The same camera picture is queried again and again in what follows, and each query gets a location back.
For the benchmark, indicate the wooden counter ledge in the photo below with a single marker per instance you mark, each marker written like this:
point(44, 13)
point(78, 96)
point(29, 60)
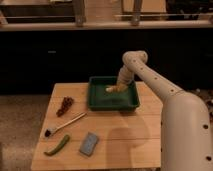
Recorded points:
point(107, 25)

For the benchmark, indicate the green plastic tray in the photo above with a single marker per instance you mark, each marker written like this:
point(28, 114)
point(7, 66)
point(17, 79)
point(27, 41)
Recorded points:
point(98, 99)

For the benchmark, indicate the blue sponge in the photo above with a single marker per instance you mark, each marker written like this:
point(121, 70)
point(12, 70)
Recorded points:
point(88, 144)

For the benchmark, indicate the dark red grape bunch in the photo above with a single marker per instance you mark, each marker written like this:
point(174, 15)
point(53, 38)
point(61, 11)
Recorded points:
point(65, 105)

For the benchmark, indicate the wooden table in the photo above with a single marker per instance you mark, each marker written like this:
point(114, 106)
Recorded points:
point(126, 140)

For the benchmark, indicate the wooden handled brush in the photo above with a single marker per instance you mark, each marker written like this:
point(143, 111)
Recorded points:
point(50, 131)

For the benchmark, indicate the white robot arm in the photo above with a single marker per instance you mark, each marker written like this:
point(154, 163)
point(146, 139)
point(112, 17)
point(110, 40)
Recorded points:
point(186, 143)

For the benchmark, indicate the green chili pepper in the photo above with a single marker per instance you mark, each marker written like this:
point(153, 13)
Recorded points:
point(58, 147)

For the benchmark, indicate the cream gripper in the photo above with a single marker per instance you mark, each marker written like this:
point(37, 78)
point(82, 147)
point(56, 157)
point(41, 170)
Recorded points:
point(121, 87)

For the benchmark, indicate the yellow banana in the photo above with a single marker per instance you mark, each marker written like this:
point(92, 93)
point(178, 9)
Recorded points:
point(111, 89)

